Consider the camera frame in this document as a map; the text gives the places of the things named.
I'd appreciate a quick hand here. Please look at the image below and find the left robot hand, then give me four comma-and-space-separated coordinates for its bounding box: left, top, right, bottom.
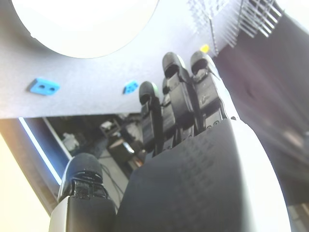
49, 51, 294, 232

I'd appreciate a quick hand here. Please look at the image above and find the white plate with printed base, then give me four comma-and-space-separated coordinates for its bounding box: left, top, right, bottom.
30, 29, 145, 59

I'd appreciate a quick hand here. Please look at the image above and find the white bowl with dark rim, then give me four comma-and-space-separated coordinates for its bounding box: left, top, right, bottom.
11, 0, 160, 39

